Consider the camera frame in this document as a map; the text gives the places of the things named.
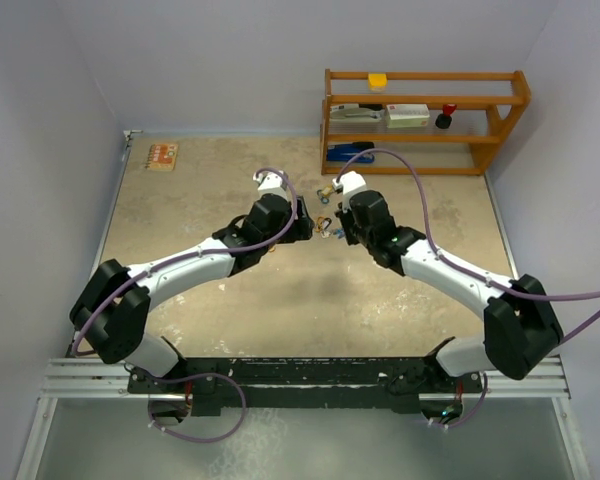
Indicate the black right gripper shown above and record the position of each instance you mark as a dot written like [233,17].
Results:
[345,218]

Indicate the blue S carabiner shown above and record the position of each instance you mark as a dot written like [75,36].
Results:
[324,199]

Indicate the yellow box on shelf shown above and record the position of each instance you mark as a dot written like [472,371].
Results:
[377,82]

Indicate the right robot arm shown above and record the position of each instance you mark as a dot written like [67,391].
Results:
[517,333]

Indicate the white stapler on shelf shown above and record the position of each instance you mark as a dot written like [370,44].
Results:
[356,113]

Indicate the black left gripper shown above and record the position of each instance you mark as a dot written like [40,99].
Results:
[300,228]

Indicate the yellow key tag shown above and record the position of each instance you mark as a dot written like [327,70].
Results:
[325,191]

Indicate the red black stamp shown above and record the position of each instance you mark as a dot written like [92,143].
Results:
[444,118]

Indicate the blue stapler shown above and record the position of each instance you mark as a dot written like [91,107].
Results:
[342,153]

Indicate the wooden shelf rack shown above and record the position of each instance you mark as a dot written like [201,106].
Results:
[475,110]

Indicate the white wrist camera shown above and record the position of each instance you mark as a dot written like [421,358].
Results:
[270,183]
[348,185]

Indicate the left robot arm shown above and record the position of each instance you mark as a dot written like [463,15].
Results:
[112,311]

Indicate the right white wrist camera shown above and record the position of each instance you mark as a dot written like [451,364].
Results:
[348,185]

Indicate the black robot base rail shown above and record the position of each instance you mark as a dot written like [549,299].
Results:
[209,385]

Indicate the orange spiral notebook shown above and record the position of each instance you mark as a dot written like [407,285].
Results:
[162,157]

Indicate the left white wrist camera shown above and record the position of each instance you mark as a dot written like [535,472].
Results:
[270,183]

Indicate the white staples box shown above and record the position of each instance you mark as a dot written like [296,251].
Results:
[406,115]

